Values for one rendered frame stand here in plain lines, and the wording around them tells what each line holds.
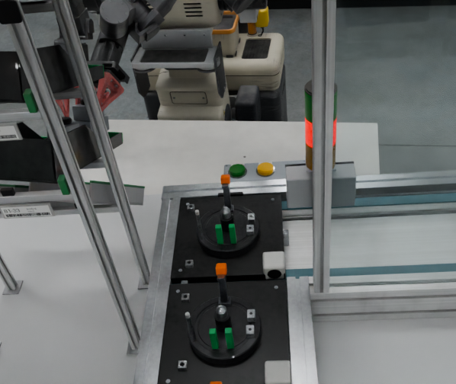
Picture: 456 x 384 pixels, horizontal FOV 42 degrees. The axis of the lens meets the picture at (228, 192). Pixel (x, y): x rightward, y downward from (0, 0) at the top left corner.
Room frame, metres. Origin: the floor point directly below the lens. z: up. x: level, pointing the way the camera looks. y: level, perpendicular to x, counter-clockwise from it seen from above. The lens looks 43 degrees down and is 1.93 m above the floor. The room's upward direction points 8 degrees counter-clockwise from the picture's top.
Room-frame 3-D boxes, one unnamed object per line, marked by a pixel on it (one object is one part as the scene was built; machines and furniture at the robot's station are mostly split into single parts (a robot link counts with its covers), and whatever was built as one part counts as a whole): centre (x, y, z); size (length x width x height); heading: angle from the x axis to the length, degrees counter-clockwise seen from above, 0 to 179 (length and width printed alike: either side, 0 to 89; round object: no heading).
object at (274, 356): (0.65, 0.04, 1.01); 0.24 x 0.24 x 0.13; 83
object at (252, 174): (1.10, -0.10, 0.93); 0.21 x 0.07 x 0.06; 83
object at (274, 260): (0.79, -0.07, 0.97); 0.05 x 0.05 x 0.04; 83
